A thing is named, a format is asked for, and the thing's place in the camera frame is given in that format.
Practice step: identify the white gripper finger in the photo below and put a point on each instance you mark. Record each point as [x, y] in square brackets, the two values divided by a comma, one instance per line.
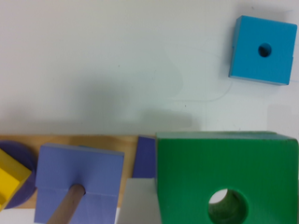
[140, 203]

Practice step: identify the green square block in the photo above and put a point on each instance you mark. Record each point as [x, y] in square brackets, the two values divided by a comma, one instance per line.
[227, 178]

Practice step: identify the dark purple square block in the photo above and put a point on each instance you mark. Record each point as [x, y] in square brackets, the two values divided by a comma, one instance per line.
[145, 158]

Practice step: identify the light purple square block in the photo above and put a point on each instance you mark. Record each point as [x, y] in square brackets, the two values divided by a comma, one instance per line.
[99, 171]

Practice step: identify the blue round block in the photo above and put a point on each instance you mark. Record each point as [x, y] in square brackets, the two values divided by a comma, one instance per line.
[22, 154]

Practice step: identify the yellow block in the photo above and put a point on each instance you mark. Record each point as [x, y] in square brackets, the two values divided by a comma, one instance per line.
[12, 177]

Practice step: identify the blue square block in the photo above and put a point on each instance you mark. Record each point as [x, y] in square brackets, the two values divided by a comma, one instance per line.
[263, 50]

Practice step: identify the wooden peg board base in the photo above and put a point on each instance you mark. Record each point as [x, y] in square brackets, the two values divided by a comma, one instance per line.
[123, 143]

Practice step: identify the middle wooden peg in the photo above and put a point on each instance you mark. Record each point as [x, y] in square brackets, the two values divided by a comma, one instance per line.
[68, 206]

